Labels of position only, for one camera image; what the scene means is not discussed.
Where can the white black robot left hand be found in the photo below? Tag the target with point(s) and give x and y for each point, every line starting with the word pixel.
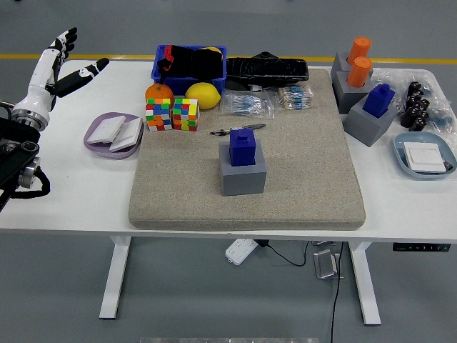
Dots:
pixel 39 85

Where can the blue square seal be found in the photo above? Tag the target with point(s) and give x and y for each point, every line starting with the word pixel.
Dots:
pixel 242 150
pixel 378 101

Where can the grey seal holder block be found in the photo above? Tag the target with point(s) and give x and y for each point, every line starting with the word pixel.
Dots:
pixel 244 182
pixel 339 64
pixel 348 98
pixel 367 128

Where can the orange cylinder seal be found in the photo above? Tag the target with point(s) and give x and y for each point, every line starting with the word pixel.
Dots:
pixel 358 73
pixel 360 48

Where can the purple tray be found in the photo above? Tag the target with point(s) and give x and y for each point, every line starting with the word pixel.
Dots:
pixel 92 125

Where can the orange fruit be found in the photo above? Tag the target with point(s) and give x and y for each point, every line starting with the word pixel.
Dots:
pixel 159 91

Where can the multicolour puzzle cube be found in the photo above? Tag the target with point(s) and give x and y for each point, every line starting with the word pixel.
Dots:
pixel 158 114
pixel 185 114

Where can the blue plastic bin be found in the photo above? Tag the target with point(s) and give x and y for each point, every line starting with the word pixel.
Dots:
pixel 178 83

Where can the black cloth bag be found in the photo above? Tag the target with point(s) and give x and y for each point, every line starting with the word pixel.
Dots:
pixel 196 64

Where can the yellow lemon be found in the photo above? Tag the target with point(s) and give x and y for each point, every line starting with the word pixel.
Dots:
pixel 203 95

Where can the yellow item in bin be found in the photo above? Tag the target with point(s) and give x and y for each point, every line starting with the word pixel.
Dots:
pixel 213 49

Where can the black metal hand tool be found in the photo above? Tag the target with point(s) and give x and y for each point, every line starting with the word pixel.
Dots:
pixel 219 132

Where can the white table leg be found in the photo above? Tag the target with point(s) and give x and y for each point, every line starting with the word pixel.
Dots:
pixel 116 278
pixel 366 286

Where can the clear bag of blue resistors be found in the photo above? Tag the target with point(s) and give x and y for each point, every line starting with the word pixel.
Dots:
pixel 246 105

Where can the black keyboard in plastic wrap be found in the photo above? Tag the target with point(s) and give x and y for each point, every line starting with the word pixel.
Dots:
pixel 267 71

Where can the clear bag of tan resistors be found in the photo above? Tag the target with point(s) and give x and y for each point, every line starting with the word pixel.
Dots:
pixel 294 97

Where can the white power strip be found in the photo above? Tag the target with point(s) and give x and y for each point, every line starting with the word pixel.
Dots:
pixel 240 252

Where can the grey-brown table mat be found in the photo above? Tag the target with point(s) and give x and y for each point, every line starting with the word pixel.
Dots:
pixel 303 178

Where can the clear plastic bag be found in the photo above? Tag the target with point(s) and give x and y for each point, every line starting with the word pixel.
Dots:
pixel 391 76

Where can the light blue tray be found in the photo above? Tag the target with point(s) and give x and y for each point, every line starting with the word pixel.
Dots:
pixel 401 157

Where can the clear bag of black capacitors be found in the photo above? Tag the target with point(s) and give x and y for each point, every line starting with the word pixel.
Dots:
pixel 414 110

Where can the clear bag of blue components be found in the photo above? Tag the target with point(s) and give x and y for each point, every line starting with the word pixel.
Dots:
pixel 444 119

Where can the black table control panel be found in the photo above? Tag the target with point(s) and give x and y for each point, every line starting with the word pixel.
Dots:
pixel 421 247

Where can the white switch plate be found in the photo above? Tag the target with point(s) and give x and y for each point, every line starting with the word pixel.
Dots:
pixel 130 134
pixel 107 128

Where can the black plastic mount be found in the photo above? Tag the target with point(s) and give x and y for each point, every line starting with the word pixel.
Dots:
pixel 266 54

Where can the silver metal bracket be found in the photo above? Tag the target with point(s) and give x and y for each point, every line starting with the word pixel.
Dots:
pixel 325 264

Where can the white switch panel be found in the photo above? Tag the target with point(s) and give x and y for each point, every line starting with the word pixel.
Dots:
pixel 425 157

